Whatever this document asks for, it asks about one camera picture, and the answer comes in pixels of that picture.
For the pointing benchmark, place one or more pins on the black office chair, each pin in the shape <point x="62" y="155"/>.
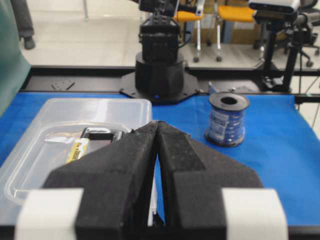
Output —
<point x="299" y="28"/>

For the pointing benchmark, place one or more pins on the camera on black stand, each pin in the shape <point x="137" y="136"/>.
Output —
<point x="276" y="15"/>

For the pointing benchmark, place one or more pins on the orange chair left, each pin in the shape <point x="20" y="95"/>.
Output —
<point x="192" y="14"/>

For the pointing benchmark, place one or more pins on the yellow labelled tool in box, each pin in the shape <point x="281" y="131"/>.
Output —
<point x="78" y="149"/>

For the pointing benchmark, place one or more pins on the clear plastic tool box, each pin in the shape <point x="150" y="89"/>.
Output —
<point x="47" y="142"/>

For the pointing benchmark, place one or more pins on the left gripper black foam left finger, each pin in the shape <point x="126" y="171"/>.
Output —
<point x="100" y="196"/>

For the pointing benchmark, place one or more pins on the blue table mat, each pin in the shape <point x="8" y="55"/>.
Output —
<point x="279" y="144"/>

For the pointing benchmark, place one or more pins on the orange chair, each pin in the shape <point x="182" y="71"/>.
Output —
<point x="235" y="17"/>
<point x="192" y="14"/>

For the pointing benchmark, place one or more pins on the blue wire spool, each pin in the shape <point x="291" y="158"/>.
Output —
<point x="227" y="119"/>

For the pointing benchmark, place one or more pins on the orange chair right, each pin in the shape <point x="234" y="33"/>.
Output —
<point x="235" y="17"/>

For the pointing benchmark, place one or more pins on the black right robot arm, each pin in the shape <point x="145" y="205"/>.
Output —
<point x="159" y="68"/>

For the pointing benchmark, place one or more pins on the person leg grey trousers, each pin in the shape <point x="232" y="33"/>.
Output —
<point x="24" y="23"/>

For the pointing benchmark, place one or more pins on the green curtain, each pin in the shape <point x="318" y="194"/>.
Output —
<point x="14" y="68"/>

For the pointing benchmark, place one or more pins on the left gripper black foam right finger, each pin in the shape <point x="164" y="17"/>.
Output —
<point x="210" y="196"/>

